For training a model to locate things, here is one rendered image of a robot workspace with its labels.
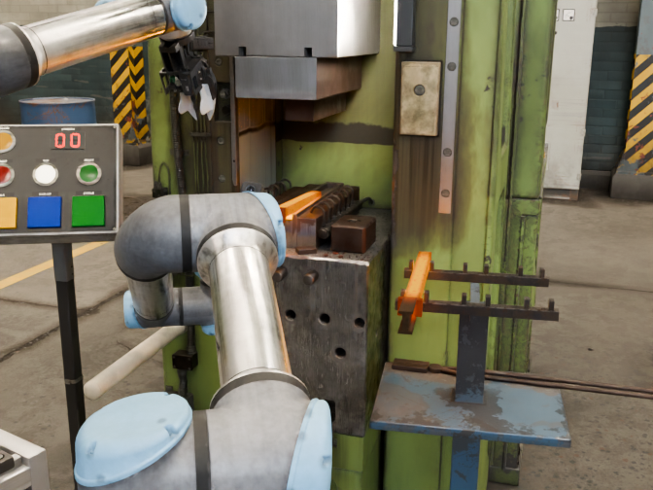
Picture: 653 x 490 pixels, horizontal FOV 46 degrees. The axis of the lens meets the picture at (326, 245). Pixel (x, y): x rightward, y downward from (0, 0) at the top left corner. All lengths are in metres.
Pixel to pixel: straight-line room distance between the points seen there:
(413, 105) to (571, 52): 5.16
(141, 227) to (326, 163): 1.25
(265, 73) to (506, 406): 0.92
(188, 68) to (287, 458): 1.01
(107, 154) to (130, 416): 1.20
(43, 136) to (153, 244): 0.92
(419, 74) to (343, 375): 0.74
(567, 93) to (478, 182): 5.13
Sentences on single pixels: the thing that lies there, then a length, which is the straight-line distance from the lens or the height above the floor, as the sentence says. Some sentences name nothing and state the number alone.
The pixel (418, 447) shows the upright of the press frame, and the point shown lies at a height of 0.35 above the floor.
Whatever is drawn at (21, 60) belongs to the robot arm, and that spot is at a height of 1.38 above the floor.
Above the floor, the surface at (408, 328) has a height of 0.91.
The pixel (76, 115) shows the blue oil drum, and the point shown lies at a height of 0.79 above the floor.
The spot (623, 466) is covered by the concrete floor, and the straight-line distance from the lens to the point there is 2.92.
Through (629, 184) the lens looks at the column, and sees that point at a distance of 7.36.
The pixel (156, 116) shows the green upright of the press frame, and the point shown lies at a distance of 2.12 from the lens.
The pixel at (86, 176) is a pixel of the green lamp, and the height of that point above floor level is 1.08.
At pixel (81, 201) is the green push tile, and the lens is 1.91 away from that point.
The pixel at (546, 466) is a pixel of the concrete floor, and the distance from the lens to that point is 2.83.
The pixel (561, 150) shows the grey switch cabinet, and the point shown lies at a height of 0.44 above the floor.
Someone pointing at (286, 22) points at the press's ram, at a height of 1.44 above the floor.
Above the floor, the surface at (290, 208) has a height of 1.01.
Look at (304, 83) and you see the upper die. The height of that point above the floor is 1.31.
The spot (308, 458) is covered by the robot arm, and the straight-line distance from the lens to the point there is 0.80.
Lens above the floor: 1.42
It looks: 15 degrees down
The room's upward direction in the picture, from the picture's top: straight up
